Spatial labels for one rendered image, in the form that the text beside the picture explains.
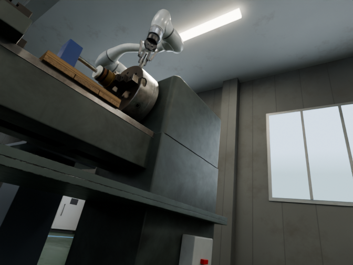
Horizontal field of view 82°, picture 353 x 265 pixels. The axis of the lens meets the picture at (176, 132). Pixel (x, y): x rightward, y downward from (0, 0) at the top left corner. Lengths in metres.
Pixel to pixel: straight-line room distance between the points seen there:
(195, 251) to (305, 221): 2.45
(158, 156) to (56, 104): 0.45
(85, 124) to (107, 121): 0.09
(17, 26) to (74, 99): 0.25
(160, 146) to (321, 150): 2.91
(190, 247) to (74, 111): 0.76
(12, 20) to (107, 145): 0.46
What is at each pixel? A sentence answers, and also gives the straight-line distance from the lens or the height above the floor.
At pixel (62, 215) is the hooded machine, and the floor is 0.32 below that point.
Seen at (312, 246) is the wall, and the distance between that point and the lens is 3.35.
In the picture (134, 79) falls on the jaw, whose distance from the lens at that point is 1.05.
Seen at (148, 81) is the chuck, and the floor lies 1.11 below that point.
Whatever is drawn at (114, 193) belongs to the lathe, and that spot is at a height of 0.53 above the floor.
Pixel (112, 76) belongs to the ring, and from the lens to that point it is 1.09.
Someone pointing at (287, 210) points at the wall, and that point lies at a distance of 3.40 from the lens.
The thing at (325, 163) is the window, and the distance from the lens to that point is 3.51.
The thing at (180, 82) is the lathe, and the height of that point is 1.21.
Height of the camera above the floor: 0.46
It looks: 25 degrees up
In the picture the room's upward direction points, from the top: 10 degrees clockwise
